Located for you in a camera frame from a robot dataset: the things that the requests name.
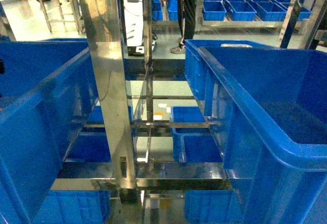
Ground person's dark trouser legs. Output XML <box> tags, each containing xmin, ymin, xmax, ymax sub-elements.
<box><xmin>170</xmin><ymin>0</ymin><xmax>197</xmax><ymax>54</ymax></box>

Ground upper right blue bin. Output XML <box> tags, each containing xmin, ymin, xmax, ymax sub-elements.
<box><xmin>185</xmin><ymin>40</ymin><xmax>326</xmax><ymax>223</ymax></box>

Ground blue bin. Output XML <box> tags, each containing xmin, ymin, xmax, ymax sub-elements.
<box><xmin>33</xmin><ymin>190</ymin><xmax>111</xmax><ymax>223</ymax></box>
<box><xmin>1</xmin><ymin>40</ymin><xmax>98</xmax><ymax>223</ymax></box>
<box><xmin>185</xmin><ymin>40</ymin><xmax>326</xmax><ymax>223</ymax></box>
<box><xmin>184</xmin><ymin>190</ymin><xmax>243</xmax><ymax>223</ymax></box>

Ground lower right blue bin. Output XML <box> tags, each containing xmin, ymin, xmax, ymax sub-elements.
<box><xmin>184</xmin><ymin>190</ymin><xmax>243</xmax><ymax>223</ymax></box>

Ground upper left blue bin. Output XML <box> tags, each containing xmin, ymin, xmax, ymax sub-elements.
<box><xmin>1</xmin><ymin>40</ymin><xmax>98</xmax><ymax>223</ymax></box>

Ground stainless steel rack upright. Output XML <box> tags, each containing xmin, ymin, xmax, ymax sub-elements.
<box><xmin>80</xmin><ymin>0</ymin><xmax>136</xmax><ymax>189</ymax></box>

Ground lower left blue bin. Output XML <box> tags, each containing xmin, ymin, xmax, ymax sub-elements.
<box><xmin>33</xmin><ymin>190</ymin><xmax>111</xmax><ymax>223</ymax></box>

